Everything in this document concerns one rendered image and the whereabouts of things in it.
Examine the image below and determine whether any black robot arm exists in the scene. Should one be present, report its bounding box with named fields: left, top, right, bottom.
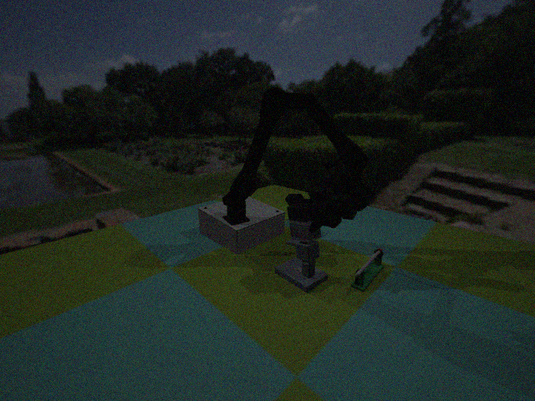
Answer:
left=222, top=87, right=375, bottom=226

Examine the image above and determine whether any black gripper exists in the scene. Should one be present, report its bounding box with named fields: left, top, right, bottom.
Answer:
left=285, top=178, right=357, bottom=233

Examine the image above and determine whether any grey tapered pin with red cap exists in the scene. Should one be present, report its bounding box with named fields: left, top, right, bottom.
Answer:
left=355, top=248, right=383, bottom=277

